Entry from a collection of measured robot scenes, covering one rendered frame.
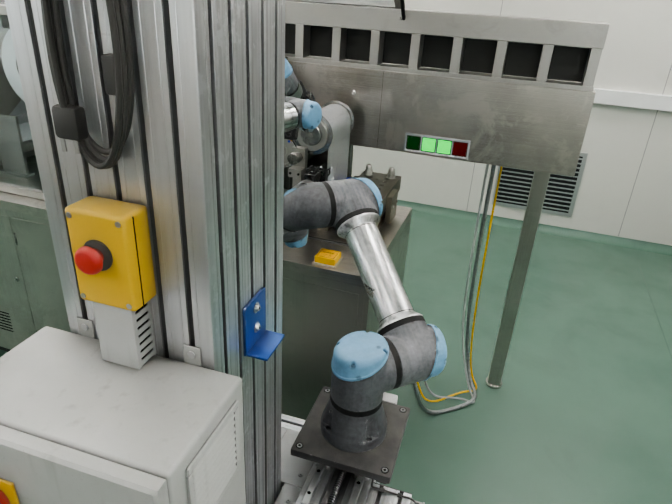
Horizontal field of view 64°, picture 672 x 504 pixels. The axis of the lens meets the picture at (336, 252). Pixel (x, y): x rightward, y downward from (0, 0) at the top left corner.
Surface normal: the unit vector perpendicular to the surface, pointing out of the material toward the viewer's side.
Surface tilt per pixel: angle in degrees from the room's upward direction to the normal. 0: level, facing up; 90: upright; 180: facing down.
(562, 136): 90
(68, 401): 0
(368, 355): 8
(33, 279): 90
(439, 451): 0
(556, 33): 90
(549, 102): 90
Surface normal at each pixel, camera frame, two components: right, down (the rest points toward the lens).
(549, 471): 0.05, -0.90
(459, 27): -0.33, 0.41
